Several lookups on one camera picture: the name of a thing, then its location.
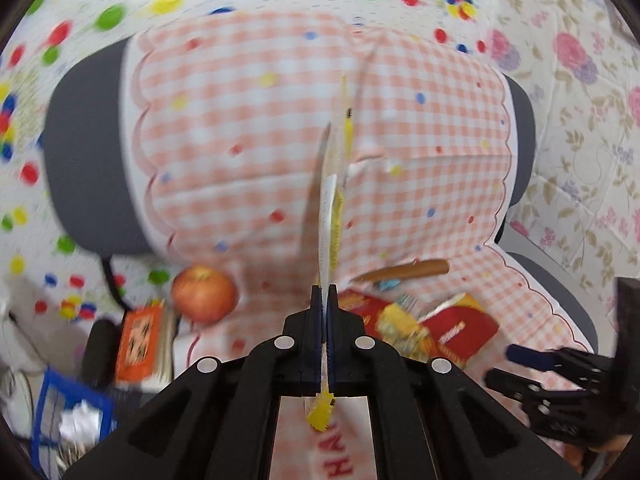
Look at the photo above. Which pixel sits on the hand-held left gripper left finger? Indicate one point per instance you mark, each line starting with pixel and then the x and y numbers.
pixel 240 410

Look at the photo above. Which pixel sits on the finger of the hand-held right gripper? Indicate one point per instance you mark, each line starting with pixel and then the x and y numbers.
pixel 510 382
pixel 530 354

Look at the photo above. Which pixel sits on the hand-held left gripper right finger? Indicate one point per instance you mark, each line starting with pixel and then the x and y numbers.
pixel 415 410

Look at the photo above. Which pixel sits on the person's right hand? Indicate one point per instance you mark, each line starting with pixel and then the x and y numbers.
pixel 607 455

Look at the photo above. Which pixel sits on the red flat snack packet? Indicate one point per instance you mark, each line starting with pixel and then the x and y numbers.
pixel 462 332

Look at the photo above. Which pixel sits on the yellow crumpled snack packet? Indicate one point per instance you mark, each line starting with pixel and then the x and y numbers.
pixel 402 327

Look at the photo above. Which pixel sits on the red apple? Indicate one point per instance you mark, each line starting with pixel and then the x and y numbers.
pixel 204 294

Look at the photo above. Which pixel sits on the orange covered booklet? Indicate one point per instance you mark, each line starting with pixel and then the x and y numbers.
pixel 137 342

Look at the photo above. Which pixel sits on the small blue wrapper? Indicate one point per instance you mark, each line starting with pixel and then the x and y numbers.
pixel 389 285

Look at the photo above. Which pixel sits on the brown sausage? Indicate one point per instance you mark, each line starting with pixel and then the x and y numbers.
pixel 405 269

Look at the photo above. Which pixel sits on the crumpled white paper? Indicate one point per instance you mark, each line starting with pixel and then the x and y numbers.
pixel 80 422

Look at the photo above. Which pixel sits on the pile of sunflower seed shells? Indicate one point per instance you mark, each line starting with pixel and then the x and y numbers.
pixel 70 455

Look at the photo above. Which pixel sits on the blue plastic basket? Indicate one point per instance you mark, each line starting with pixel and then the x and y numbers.
pixel 47 400

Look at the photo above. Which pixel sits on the floral print sheet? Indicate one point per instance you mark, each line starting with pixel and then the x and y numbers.
pixel 575 110

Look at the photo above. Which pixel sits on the grey office chair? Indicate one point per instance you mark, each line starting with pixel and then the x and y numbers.
pixel 85 160

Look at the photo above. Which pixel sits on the pink checkered HAPPY cloth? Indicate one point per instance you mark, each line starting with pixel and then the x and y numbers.
pixel 240 110

